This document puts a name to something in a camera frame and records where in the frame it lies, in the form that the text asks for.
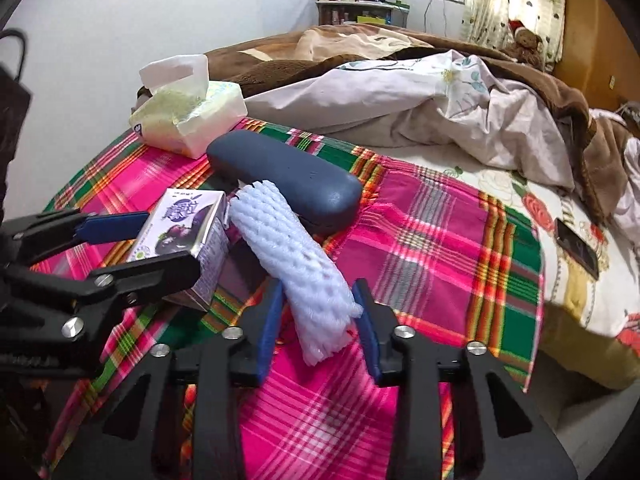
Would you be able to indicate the floral patterned curtain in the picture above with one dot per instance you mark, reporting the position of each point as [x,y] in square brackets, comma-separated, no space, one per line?
[487,23]

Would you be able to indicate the floral mattress sheet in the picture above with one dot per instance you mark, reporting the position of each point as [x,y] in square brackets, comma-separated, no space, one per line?
[591,325]

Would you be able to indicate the cluttered wall shelf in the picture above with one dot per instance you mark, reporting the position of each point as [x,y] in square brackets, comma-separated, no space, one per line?
[376,12]

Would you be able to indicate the brown fleece blanket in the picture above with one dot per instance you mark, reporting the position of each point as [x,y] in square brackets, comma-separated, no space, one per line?
[602,150]

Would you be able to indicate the brown teddy bear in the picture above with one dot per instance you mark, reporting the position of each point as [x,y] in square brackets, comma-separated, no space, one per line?
[525,46]

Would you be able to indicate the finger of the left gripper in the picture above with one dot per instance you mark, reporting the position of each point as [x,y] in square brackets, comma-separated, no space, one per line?
[37,237]
[129,283]

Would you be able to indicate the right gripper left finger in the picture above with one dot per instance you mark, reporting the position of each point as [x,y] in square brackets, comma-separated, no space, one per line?
[261,327]

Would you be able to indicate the yellow tissue pack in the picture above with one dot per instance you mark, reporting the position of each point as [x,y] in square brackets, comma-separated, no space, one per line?
[186,110]

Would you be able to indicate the purple blueberry milk carton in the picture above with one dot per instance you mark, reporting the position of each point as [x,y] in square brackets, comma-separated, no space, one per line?
[192,221]

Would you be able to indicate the pale floral duvet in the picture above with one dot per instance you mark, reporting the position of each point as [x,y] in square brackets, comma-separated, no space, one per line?
[448,98]

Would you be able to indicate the black smartphone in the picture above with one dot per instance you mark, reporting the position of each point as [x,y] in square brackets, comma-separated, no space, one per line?
[577,248]

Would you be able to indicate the dark blue glasses case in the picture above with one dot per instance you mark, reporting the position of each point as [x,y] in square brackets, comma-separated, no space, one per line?
[326,197]

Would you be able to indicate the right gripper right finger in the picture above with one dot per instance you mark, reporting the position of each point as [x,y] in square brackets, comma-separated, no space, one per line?
[375,329]

